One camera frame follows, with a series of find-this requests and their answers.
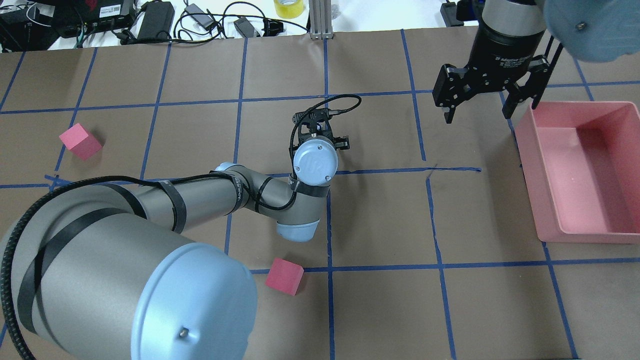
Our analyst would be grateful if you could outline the pink plastic bin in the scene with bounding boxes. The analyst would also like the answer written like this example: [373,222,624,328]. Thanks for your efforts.
[515,101,640,244]

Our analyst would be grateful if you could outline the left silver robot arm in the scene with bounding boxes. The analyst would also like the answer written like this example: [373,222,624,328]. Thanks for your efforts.
[1,107,350,360]

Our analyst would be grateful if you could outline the black power brick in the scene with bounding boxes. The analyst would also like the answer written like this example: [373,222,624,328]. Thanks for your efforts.
[136,0,175,43]

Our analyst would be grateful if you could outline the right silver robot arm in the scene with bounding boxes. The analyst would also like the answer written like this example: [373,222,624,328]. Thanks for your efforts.
[432,0,640,124]

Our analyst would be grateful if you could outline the pink cube centre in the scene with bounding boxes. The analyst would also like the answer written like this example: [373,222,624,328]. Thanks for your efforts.
[265,257,304,296]

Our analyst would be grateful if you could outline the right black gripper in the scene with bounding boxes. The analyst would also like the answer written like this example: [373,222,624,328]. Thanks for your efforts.
[432,25,551,125]

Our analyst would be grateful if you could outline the pink cube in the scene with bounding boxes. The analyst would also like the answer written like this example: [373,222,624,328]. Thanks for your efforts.
[265,257,304,296]
[58,123,103,161]

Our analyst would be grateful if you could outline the pink cube far side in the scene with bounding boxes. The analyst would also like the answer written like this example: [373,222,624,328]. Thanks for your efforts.
[58,123,103,161]

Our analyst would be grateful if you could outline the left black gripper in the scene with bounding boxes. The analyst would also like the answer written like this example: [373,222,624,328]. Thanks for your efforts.
[291,108,350,151]

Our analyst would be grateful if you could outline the aluminium frame post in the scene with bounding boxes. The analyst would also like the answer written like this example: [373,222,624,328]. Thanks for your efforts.
[308,0,334,40]

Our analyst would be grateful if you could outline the black laptop charger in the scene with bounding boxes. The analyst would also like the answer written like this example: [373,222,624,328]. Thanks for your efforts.
[233,16,261,39]

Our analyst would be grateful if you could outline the yellow tape roll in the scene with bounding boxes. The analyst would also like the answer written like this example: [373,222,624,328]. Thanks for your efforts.
[273,0,306,19]

